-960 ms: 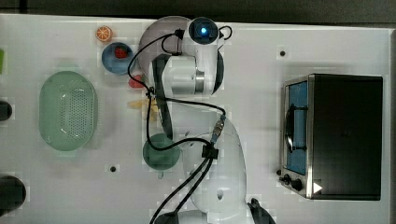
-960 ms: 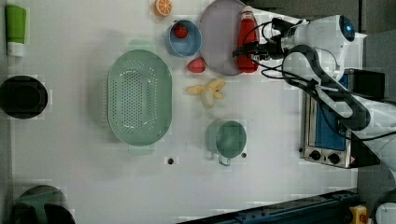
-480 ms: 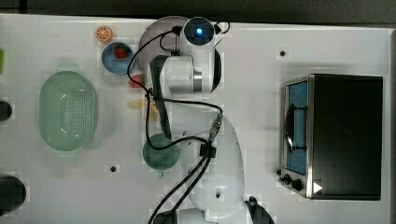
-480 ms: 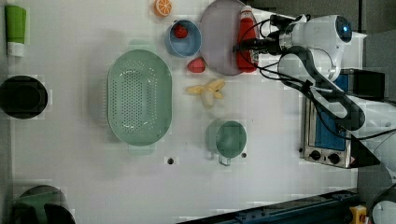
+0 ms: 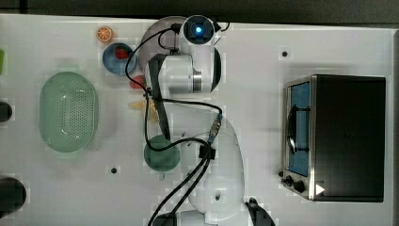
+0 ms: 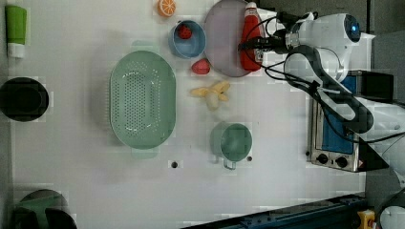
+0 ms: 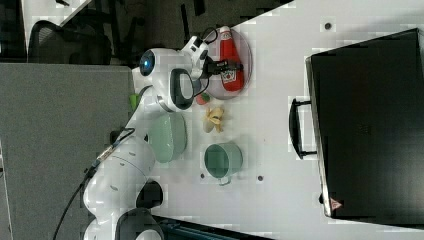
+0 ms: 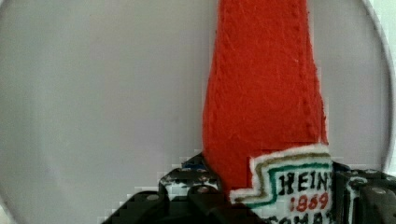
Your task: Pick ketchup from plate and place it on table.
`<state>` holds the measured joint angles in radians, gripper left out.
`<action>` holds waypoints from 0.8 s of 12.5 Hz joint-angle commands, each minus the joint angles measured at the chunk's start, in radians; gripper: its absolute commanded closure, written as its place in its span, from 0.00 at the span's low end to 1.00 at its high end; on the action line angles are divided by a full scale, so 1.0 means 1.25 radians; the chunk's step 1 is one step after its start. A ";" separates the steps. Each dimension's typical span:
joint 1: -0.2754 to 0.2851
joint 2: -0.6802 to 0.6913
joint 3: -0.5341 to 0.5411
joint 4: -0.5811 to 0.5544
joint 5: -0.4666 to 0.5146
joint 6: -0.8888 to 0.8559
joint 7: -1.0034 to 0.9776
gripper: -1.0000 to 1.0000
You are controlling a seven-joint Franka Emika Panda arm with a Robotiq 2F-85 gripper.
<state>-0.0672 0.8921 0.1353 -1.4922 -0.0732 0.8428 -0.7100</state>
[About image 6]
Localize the black bin with green item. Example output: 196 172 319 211
10 189 77 229

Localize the pink strawberry toy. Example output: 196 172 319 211
191 58 211 74

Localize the grey round plate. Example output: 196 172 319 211
203 0 260 77

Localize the blue bowl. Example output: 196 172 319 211
168 20 206 59

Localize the red strawberry in bowl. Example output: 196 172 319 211
177 25 193 40

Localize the green mug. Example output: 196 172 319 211
209 122 252 170

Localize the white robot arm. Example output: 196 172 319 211
238 12 404 183

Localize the silver toaster oven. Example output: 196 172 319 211
307 71 394 173

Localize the black round container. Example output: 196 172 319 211
0 77 50 122

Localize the green colander basket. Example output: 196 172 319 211
109 41 176 159

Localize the green white tube bottle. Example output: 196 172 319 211
5 5 27 58

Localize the yellow red emergency button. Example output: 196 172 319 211
357 209 382 229

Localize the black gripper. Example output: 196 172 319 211
238 11 298 54

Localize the blue metal frame rail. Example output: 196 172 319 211
182 195 368 229

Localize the red plush ketchup bottle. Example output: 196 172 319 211
238 2 264 72

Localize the yellow peeled banana toy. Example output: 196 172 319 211
190 81 230 111

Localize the orange slice toy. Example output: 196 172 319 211
157 0 176 17

